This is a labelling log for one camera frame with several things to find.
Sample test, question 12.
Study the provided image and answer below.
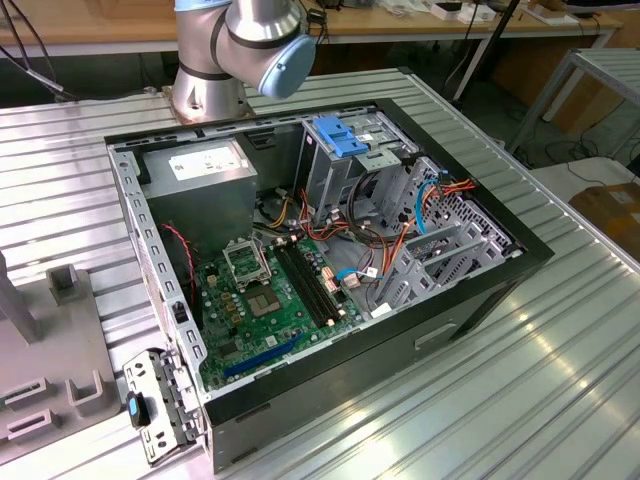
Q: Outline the black case fan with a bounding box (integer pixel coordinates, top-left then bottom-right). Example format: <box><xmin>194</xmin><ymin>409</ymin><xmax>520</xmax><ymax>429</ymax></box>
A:
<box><xmin>159</xmin><ymin>222</ymin><xmax>204</xmax><ymax>326</ymax></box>

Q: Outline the green motherboard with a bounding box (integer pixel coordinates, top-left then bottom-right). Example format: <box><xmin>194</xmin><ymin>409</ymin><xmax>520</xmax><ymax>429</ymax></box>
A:
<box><xmin>192</xmin><ymin>232</ymin><xmax>364</xmax><ymax>394</ymax></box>

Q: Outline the orange disk power wire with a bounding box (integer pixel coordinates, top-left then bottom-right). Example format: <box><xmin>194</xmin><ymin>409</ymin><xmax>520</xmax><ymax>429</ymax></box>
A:
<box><xmin>389</xmin><ymin>177</ymin><xmax>476</xmax><ymax>261</ymax></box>

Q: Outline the brown cardboard box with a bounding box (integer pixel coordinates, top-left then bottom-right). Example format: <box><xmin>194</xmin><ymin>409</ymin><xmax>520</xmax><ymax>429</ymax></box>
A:
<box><xmin>568</xmin><ymin>182</ymin><xmax>640</xmax><ymax>261</ymax></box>

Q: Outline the blue expansion slot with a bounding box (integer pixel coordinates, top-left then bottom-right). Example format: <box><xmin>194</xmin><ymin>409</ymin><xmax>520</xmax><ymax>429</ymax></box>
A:
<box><xmin>223</xmin><ymin>333</ymin><xmax>305</xmax><ymax>380</ymax></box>

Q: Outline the black and blue latch clip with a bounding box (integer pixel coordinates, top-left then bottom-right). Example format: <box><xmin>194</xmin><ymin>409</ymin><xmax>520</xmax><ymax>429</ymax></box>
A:
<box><xmin>125</xmin><ymin>391</ymin><xmax>151</xmax><ymax>428</ymax></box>

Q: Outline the CPU socket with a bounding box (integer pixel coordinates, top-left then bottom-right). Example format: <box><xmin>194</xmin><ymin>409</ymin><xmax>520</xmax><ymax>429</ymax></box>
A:
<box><xmin>246</xmin><ymin>283</ymin><xmax>282</xmax><ymax>317</ymax></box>

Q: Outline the metal socket cover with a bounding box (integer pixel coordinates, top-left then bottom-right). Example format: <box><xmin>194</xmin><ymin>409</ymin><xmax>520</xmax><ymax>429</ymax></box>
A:
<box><xmin>222</xmin><ymin>238</ymin><xmax>274</xmax><ymax>292</ymax></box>

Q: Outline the wooden desk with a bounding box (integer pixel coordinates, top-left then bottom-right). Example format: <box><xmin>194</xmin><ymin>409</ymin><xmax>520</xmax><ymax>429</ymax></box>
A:
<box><xmin>0</xmin><ymin>0</ymin><xmax>626</xmax><ymax>59</ymax></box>

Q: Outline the blue disk data wire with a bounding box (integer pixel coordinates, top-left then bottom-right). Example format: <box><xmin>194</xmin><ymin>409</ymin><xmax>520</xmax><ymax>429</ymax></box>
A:
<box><xmin>415</xmin><ymin>169</ymin><xmax>446</xmax><ymax>235</ymax></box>

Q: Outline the silver optical drive cage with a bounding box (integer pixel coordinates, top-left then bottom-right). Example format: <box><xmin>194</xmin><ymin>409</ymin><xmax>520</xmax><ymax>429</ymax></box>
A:
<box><xmin>294</xmin><ymin>112</ymin><xmax>419</xmax><ymax>226</ymax></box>

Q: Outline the red fan wire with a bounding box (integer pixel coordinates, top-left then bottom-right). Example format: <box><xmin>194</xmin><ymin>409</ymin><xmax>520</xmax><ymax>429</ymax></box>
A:
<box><xmin>160</xmin><ymin>223</ymin><xmax>197</xmax><ymax>306</ymax></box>

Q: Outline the grey power supply unit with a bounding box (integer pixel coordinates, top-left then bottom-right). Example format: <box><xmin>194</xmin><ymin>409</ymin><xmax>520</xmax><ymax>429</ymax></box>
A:
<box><xmin>141</xmin><ymin>137</ymin><xmax>260</xmax><ymax>256</ymax></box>

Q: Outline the silver disk bay cage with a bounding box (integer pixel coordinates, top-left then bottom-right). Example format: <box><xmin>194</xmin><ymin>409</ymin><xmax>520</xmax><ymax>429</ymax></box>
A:
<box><xmin>369</xmin><ymin>155</ymin><xmax>524</xmax><ymax>321</ymax></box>

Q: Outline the blue wire with white plug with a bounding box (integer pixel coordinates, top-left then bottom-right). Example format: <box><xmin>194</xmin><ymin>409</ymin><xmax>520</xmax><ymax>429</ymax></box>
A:
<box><xmin>335</xmin><ymin>267</ymin><xmax>384</xmax><ymax>289</ymax></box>

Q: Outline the black cable bundle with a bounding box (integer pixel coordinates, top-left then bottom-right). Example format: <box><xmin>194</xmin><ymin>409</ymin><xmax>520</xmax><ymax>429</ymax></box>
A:
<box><xmin>349</xmin><ymin>172</ymin><xmax>401</xmax><ymax>246</ymax></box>

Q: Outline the metal frame table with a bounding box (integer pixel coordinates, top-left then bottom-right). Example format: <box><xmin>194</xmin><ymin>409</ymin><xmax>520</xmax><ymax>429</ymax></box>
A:
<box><xmin>509</xmin><ymin>47</ymin><xmax>640</xmax><ymax>166</ymax></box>

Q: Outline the blue plastic drive latch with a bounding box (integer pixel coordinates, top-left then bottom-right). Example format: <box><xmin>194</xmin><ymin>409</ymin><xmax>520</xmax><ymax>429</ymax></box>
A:
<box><xmin>313</xmin><ymin>116</ymin><xmax>372</xmax><ymax>157</ymax></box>

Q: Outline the small white box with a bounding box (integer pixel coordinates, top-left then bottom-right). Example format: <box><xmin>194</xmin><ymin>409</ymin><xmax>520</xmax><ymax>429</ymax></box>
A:
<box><xmin>430</xmin><ymin>1</ymin><xmax>462</xmax><ymax>22</ymax></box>

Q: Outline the multicoloured power wire bundle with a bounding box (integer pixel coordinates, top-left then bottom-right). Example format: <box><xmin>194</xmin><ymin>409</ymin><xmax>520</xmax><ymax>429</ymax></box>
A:
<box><xmin>252</xmin><ymin>187</ymin><xmax>361</xmax><ymax>246</ymax></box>

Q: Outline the black PC case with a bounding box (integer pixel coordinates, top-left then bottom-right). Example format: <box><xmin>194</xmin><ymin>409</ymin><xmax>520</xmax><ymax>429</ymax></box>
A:
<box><xmin>102</xmin><ymin>97</ymin><xmax>556</xmax><ymax>475</ymax></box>

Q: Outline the silver expansion slot bracket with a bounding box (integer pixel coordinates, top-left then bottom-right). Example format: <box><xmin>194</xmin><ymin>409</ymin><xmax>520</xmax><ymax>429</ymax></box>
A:
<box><xmin>123</xmin><ymin>348</ymin><xmax>209</xmax><ymax>467</ymax></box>

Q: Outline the grey parts rack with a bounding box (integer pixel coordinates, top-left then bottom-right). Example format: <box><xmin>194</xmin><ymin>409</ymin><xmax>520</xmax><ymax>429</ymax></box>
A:
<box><xmin>0</xmin><ymin>249</ymin><xmax>125</xmax><ymax>451</ymax></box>

